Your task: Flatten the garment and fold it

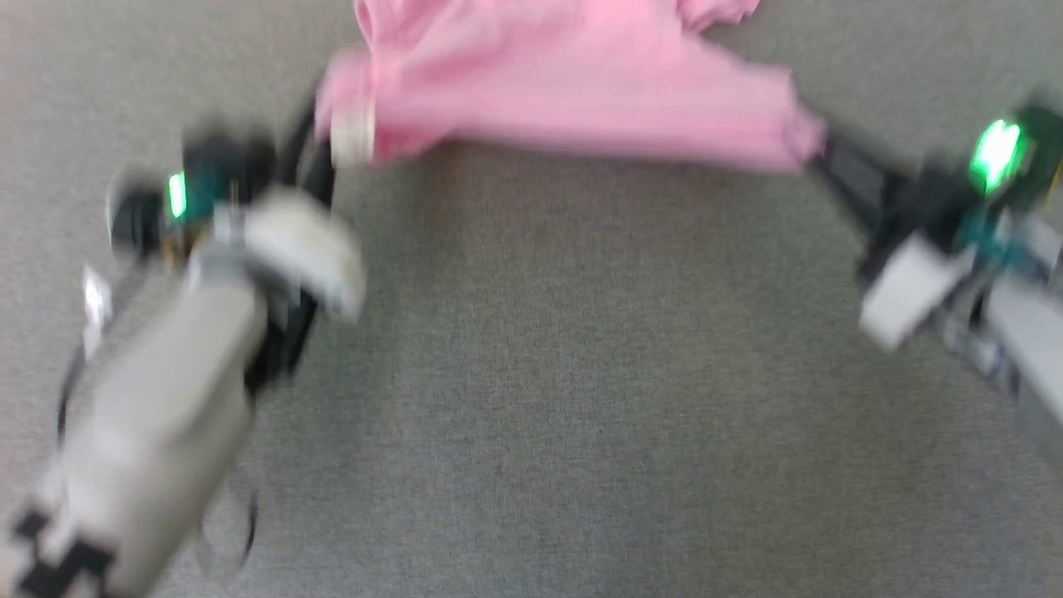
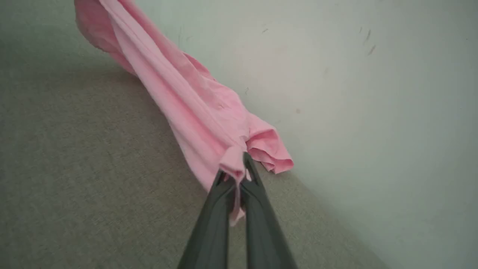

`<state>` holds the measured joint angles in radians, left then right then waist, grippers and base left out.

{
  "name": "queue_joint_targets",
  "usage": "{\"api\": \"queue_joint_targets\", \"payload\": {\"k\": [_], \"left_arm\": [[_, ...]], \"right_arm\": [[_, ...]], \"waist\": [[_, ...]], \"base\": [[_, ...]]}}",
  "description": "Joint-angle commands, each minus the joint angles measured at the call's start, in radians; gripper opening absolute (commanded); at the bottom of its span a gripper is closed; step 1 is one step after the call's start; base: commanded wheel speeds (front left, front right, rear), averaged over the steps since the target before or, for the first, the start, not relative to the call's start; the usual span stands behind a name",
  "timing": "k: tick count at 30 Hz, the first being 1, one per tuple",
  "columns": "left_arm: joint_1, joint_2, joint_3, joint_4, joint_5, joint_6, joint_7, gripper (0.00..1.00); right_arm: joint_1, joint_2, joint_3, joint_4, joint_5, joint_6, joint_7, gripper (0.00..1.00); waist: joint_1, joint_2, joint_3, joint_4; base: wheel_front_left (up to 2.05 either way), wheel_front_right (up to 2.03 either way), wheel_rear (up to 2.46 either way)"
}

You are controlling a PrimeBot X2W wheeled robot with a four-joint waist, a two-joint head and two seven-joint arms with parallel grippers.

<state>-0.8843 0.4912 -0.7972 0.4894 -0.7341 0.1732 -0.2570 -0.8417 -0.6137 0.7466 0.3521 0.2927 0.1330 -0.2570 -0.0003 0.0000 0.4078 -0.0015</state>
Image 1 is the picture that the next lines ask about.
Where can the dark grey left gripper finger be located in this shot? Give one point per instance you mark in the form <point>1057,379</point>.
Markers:
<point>299,141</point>
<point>322,183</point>

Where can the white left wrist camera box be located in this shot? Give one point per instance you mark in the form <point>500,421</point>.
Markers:
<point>311,249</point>

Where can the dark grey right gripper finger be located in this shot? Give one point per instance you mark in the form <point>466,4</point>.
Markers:
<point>847,199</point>
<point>864,162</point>

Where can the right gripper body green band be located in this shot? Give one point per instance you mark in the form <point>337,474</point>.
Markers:
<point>988,178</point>

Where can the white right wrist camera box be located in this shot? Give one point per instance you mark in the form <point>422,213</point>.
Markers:
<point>909,286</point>

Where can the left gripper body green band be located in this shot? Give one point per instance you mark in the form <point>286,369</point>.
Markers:
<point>208,187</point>

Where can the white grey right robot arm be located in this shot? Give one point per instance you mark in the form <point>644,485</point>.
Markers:
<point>1030,349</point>

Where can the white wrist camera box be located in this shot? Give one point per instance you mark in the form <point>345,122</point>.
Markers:
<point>909,286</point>
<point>311,249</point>

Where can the pink cloth garment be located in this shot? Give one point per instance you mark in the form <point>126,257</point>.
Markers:
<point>565,83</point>

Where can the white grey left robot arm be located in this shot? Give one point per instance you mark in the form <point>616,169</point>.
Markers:
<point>158,415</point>

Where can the grey fabric sofa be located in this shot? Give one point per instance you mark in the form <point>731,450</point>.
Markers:
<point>581,374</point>

